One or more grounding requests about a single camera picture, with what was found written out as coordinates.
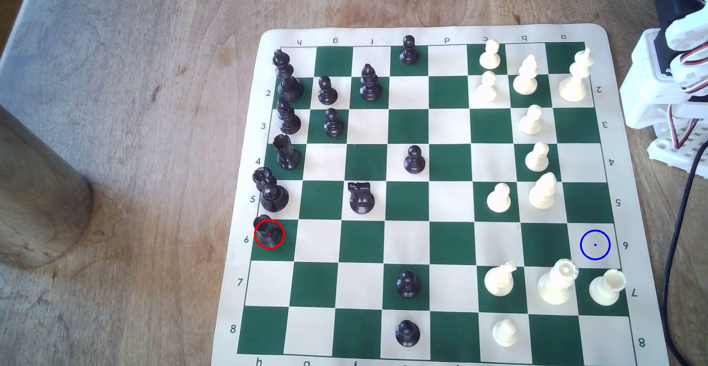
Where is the black cable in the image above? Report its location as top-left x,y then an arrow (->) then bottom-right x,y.
660,138 -> 708,366

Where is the green and cream chess mat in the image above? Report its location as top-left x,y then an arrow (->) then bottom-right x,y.
210,23 -> 673,366

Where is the white king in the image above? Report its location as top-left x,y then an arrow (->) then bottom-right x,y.
558,48 -> 596,104

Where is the white rook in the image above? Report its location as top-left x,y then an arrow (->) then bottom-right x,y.
588,269 -> 627,307

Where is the white pawn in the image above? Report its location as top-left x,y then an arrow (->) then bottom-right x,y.
474,70 -> 499,104
478,39 -> 502,71
519,104 -> 544,136
491,318 -> 519,348
524,142 -> 551,173
486,182 -> 513,214

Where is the black king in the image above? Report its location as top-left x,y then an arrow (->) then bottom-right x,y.
272,49 -> 304,102

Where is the round wooden post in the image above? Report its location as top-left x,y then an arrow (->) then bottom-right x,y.
0,103 -> 94,271

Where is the white knight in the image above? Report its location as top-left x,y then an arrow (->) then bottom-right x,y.
483,261 -> 518,298

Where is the white queen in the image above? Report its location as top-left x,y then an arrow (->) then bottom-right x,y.
537,258 -> 580,306

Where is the black knight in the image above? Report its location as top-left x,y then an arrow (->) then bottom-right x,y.
347,181 -> 376,216

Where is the black pawn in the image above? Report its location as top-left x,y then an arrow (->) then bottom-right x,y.
323,107 -> 346,138
317,76 -> 339,106
399,34 -> 420,66
396,269 -> 421,300
395,320 -> 421,348
403,145 -> 427,175

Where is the black queen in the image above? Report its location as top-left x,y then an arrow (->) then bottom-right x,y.
251,167 -> 290,213

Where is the white bishop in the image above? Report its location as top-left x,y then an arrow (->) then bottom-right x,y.
512,53 -> 539,96
528,171 -> 558,210

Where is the black bishop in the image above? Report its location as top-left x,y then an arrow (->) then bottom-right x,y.
275,100 -> 303,135
359,63 -> 384,102

